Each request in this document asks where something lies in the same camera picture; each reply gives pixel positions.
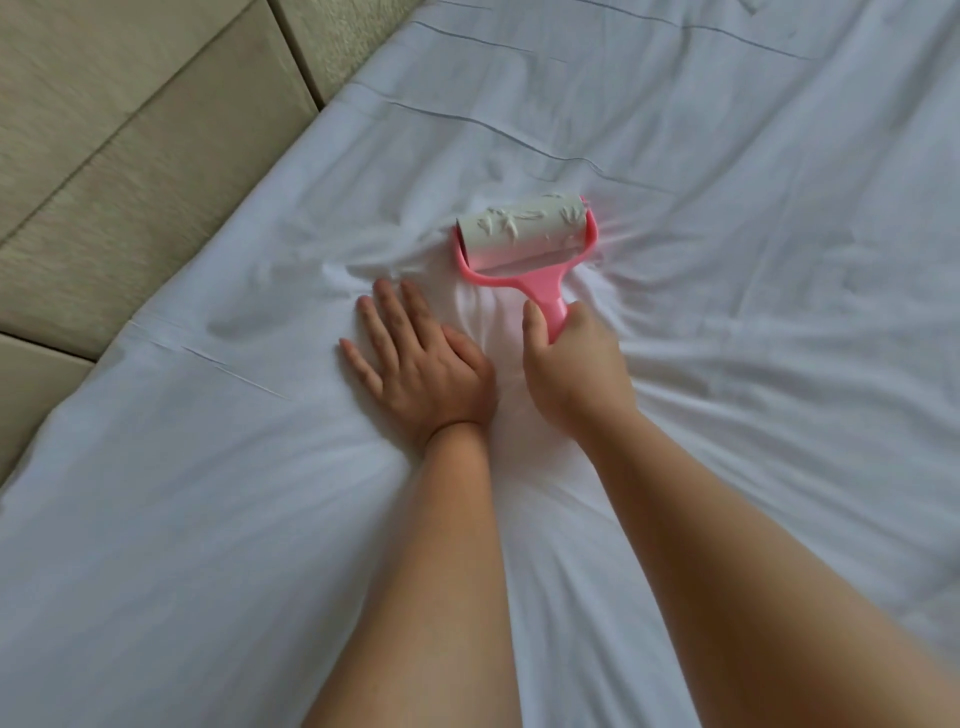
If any person's right hand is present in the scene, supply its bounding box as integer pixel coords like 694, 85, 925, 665
520, 297, 642, 444

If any person's left hand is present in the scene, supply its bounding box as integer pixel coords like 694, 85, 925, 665
337, 276, 500, 455

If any pink lint roller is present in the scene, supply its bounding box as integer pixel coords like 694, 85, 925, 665
454, 190, 600, 344

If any white bed sheet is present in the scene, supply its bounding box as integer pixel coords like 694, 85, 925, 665
0, 0, 960, 728

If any person's left forearm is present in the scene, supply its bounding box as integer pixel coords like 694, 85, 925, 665
300, 424, 524, 728

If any person's right forearm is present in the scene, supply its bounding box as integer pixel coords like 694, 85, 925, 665
588, 412, 960, 728

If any beige padded headboard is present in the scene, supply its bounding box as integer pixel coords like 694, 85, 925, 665
0, 0, 429, 482

